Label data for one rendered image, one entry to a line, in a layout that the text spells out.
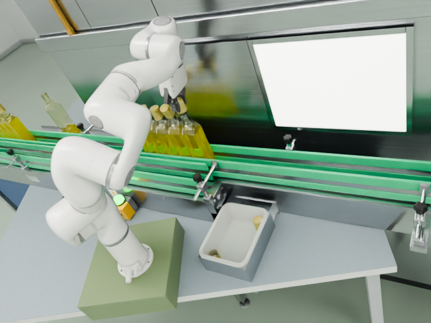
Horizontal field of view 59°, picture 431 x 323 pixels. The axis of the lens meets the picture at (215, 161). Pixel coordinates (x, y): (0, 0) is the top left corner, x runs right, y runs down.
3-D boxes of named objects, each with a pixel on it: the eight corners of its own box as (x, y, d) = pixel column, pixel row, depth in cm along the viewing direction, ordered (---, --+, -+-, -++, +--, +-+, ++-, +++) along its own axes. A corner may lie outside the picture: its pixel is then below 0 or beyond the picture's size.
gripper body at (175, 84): (167, 48, 117) (173, 78, 125) (149, 66, 111) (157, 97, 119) (188, 52, 114) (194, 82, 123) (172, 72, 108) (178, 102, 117)
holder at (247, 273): (280, 213, 135) (276, 198, 130) (251, 282, 119) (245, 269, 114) (237, 206, 144) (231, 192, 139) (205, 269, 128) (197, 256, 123)
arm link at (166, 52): (111, 99, 95) (147, 52, 108) (159, 106, 92) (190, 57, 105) (101, 70, 89) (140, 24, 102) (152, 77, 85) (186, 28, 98)
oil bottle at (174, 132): (205, 161, 148) (185, 118, 134) (199, 172, 144) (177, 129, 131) (193, 159, 151) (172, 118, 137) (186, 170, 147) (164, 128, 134)
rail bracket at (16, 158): (31, 168, 187) (13, 149, 179) (20, 179, 183) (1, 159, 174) (26, 167, 189) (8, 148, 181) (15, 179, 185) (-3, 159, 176)
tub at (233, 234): (276, 224, 131) (270, 208, 126) (251, 282, 119) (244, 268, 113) (231, 216, 141) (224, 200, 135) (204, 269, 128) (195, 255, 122)
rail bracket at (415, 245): (433, 226, 109) (437, 173, 95) (426, 279, 100) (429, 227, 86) (414, 223, 112) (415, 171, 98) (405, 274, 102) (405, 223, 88)
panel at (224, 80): (413, 129, 112) (415, 20, 90) (412, 136, 110) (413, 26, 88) (169, 118, 159) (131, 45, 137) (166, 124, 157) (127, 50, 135)
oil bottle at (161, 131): (193, 159, 151) (172, 117, 137) (186, 170, 147) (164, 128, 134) (181, 158, 154) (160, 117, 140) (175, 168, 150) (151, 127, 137)
